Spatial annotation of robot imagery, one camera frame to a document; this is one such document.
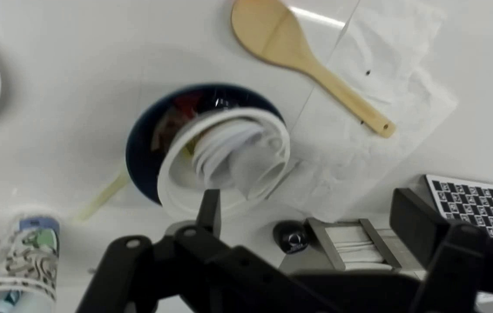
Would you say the black white checkerboard calibration board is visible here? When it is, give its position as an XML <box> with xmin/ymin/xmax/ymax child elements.
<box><xmin>422</xmin><ymin>173</ymin><xmax>493</xmax><ymax>244</ymax></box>

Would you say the white plastic container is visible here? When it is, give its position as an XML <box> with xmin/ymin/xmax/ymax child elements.
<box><xmin>192</xmin><ymin>124</ymin><xmax>290</xmax><ymax>204</ymax></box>

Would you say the dark blue bowl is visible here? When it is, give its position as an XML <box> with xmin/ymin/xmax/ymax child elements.
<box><xmin>124</xmin><ymin>84</ymin><xmax>286</xmax><ymax>207</ymax></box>

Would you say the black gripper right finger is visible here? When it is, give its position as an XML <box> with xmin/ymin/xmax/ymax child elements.
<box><xmin>389</xmin><ymin>187</ymin><xmax>493</xmax><ymax>313</ymax></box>

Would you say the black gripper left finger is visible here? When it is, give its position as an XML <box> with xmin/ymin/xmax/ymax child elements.
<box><xmin>76</xmin><ymin>188</ymin><xmax>340</xmax><ymax>313</ymax></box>

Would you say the white paper napkin stack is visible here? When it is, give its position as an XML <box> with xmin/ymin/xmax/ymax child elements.
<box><xmin>323</xmin><ymin>225</ymin><xmax>398</xmax><ymax>272</ymax></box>

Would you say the black circular object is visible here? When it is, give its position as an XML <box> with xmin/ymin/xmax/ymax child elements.
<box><xmin>272</xmin><ymin>220</ymin><xmax>312</xmax><ymax>256</ymax></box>

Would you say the clear plastic bag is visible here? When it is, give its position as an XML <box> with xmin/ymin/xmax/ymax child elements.
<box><xmin>279</xmin><ymin>0</ymin><xmax>462</xmax><ymax>225</ymax></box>

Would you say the white bowl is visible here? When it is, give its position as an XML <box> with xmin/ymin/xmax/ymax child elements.
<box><xmin>156</xmin><ymin>108</ymin><xmax>293</xmax><ymax>221</ymax></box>

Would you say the wooden spoon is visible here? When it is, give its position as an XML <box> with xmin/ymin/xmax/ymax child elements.
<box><xmin>231</xmin><ymin>0</ymin><xmax>398</xmax><ymax>141</ymax></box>

